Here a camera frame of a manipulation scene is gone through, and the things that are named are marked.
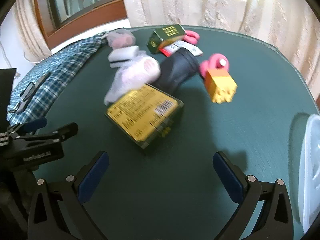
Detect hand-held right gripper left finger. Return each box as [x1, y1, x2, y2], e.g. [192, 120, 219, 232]
[27, 151, 110, 240]

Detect red white packet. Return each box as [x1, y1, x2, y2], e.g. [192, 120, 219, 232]
[159, 40, 203, 57]

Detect small bag with pink item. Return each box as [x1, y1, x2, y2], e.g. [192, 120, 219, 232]
[107, 28, 137, 48]

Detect pink foam hair curler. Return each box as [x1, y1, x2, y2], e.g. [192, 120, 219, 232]
[199, 53, 229, 77]
[184, 30, 200, 44]

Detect small green box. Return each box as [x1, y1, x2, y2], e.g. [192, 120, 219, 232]
[146, 24, 187, 55]

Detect yellow toy block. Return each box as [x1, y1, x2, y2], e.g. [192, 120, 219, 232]
[204, 69, 238, 104]

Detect clear plastic container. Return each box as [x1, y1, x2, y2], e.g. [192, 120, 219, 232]
[297, 114, 320, 235]

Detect bagged white pink socks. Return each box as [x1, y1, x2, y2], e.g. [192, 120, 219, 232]
[104, 45, 162, 106]

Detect blue plaid cloth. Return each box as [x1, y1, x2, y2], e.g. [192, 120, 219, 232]
[7, 31, 109, 128]

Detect green tablecloth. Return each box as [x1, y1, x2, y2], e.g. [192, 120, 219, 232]
[7, 25, 320, 240]

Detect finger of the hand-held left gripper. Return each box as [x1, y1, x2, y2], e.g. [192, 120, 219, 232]
[14, 122, 79, 146]
[7, 117, 48, 134]

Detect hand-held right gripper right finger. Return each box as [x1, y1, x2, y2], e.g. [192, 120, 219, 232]
[212, 151, 294, 240]

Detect black plastic clip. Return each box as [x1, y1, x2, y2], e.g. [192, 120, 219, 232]
[15, 72, 52, 113]

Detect cream patterned curtain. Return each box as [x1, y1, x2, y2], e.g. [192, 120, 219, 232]
[121, 0, 320, 100]
[12, 0, 53, 63]

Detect large green yellow box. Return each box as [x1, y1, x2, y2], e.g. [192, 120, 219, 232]
[105, 83, 185, 154]

